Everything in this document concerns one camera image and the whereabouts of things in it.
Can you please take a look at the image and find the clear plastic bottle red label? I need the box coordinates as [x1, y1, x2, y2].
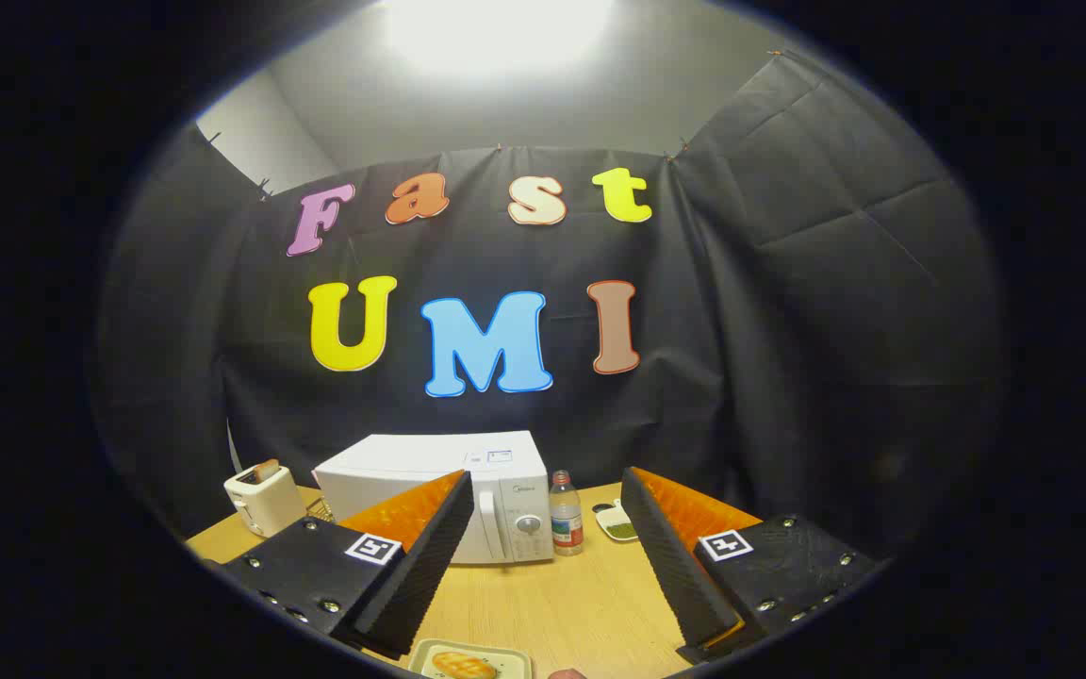
[549, 470, 585, 556]

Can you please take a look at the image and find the cream toaster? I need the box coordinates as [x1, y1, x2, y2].
[223, 460, 308, 538]

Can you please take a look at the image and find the white divided dish of beans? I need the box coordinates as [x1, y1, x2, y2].
[595, 500, 640, 543]

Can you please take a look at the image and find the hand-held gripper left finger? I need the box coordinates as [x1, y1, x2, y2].
[220, 470, 475, 661]

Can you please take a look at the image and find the golden bread bun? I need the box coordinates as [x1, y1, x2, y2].
[432, 651, 499, 679]

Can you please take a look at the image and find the pale square plate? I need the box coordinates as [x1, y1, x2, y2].
[408, 638, 533, 679]

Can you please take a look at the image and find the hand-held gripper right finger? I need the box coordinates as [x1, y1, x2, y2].
[620, 466, 883, 666]

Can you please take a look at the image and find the white microwave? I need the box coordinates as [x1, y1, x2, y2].
[313, 431, 554, 565]

